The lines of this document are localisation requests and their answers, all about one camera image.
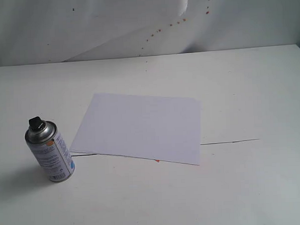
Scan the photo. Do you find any white backdrop sheet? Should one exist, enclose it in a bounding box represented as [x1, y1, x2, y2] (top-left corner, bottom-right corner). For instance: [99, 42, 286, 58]
[0, 0, 300, 66]

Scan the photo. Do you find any silver spray can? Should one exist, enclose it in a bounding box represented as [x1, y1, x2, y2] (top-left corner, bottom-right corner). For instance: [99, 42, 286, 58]
[24, 116, 75, 182]

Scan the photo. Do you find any white paper sheet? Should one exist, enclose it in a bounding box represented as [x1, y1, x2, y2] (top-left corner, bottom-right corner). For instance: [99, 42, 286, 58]
[70, 93, 201, 165]

